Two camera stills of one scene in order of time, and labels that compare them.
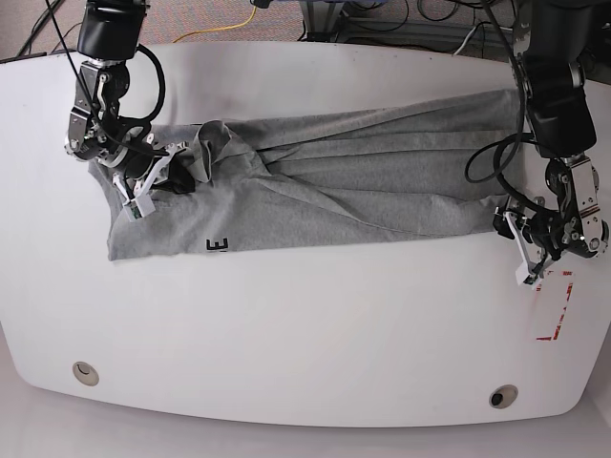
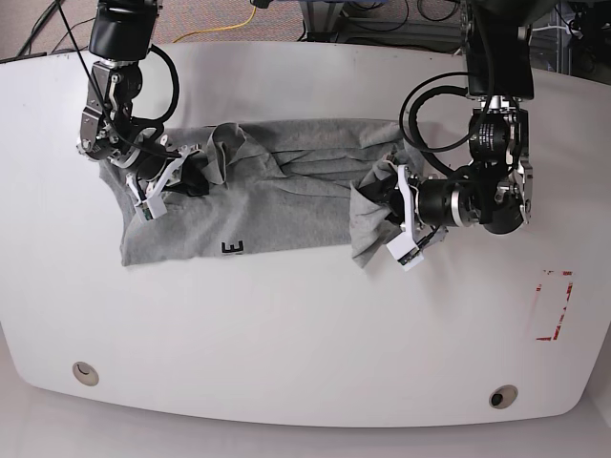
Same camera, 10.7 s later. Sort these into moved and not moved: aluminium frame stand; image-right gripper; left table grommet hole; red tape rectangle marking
Moved: image-right gripper
Not moved: red tape rectangle marking; aluminium frame stand; left table grommet hole
